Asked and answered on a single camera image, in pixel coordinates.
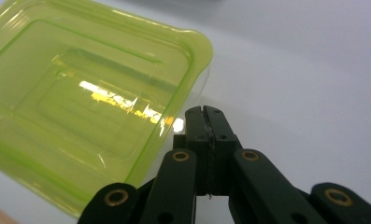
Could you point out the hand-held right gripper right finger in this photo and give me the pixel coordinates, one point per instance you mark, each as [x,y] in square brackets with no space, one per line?
[220,140]

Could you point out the clear container with green lid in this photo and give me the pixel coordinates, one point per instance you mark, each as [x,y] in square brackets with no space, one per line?
[80,109]

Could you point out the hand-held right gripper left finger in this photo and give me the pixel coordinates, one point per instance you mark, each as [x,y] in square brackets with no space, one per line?
[198,140]

